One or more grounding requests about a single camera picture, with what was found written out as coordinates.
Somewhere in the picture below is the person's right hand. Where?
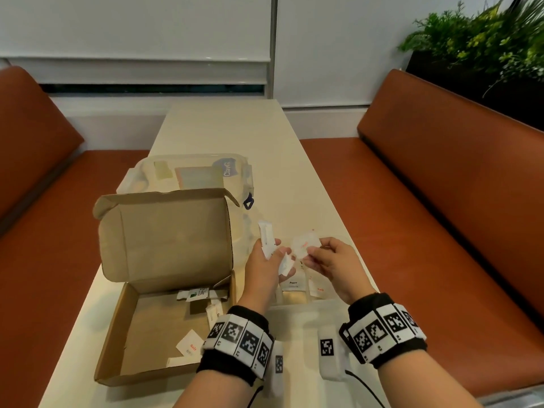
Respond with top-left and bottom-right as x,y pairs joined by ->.
301,236 -> 379,305

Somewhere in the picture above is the person's left hand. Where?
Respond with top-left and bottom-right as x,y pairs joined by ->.
236,237 -> 292,315

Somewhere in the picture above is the clear compartment tray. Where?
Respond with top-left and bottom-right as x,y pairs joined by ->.
250,233 -> 366,311

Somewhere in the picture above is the brown cardboard box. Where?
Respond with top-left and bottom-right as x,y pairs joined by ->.
92,188 -> 241,387

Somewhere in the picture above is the person's left forearm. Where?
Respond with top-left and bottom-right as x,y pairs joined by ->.
172,369 -> 262,408

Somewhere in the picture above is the person's right forearm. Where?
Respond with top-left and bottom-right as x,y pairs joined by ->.
377,350 -> 485,408

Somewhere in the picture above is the black wristband with marker tiles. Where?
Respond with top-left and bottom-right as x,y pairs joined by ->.
339,292 -> 428,370
196,304 -> 275,386

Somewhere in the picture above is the orange leather bench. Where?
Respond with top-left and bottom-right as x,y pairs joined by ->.
0,65 -> 150,408
299,68 -> 544,398

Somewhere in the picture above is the clear lidded plastic container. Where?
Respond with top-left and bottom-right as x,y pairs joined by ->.
117,154 -> 256,251

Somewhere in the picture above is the grey metal bar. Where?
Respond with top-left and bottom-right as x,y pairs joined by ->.
484,388 -> 544,408

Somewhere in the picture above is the black planter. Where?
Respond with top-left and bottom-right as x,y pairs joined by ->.
406,50 -> 544,132

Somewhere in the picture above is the green leafy plant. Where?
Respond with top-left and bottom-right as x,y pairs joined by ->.
398,0 -> 544,83

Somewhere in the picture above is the white roller blind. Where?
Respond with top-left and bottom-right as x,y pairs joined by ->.
0,0 -> 273,86

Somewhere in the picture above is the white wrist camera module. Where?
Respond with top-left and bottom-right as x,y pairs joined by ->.
267,342 -> 286,398
317,326 -> 351,381

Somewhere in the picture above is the grey window frame post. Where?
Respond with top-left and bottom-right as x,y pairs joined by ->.
265,0 -> 279,99

